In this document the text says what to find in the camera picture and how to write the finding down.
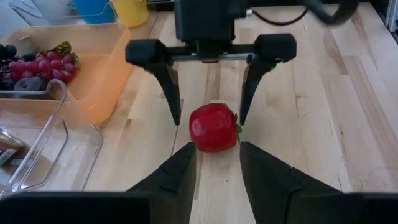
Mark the red toy strawberry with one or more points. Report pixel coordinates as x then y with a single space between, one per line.
213 127

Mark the yellow water bottle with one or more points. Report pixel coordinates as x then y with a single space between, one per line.
130 14

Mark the dark round fruit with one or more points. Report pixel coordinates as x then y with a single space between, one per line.
31 84

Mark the dark grape bunch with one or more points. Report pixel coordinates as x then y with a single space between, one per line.
9 49

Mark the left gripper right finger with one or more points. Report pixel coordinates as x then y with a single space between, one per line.
286 199

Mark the clear plastic bin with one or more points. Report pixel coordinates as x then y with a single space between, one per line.
46 155
62 19

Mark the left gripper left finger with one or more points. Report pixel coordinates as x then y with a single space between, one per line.
149 202

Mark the red grape bunch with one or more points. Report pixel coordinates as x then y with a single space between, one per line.
40 67

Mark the blue water bottle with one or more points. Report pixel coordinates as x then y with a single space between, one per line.
93 11

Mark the silver can with red label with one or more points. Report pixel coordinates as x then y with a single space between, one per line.
9 143

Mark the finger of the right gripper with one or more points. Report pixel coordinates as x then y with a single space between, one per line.
149 53
275 48

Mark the orange plastic bin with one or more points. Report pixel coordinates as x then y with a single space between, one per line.
102 77

